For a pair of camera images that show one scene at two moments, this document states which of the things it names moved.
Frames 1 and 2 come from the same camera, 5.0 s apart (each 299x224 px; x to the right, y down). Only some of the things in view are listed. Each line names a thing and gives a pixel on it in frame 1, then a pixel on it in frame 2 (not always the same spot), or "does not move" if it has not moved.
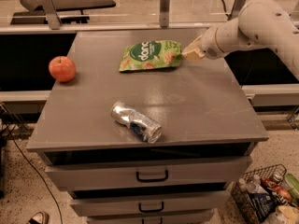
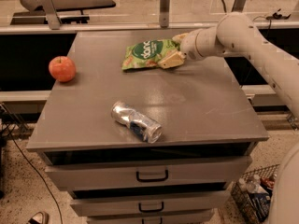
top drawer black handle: [152, 180] does not move
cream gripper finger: [193, 49] -> [179, 37]
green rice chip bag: [150, 54] does not move
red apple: [62, 68] does not move
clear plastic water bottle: [256, 187] does not move
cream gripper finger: [192, 51] -> [175, 59]
